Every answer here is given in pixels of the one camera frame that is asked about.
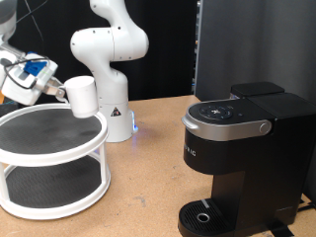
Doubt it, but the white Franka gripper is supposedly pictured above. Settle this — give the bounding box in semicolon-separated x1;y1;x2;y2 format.
1;53;67;107

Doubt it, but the white mug with green handle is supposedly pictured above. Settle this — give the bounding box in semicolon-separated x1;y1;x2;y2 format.
63;75;100;119

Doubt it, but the black Keurig coffee machine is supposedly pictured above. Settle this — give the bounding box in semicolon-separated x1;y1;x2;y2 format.
177;81;316;237

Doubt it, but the white two tier turntable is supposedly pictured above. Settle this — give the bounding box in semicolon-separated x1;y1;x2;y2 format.
0;103;112;221

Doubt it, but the black backdrop curtain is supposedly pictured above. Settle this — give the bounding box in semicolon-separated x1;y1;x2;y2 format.
6;0;198;110

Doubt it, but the grey metal rack edge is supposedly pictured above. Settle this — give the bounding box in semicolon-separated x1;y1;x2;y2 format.
191;0;202;97

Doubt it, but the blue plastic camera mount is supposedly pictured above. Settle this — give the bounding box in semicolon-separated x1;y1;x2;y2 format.
26;51;47;75

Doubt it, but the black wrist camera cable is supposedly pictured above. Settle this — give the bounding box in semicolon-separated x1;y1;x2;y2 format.
3;56;50;91

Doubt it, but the thin black hanging cable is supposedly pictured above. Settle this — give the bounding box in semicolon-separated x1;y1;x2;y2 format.
24;0;45;42

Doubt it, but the black strap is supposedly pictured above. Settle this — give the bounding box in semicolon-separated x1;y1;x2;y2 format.
265;220;295;237

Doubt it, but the black power cable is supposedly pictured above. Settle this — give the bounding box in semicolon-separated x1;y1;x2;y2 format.
295;197;316;212

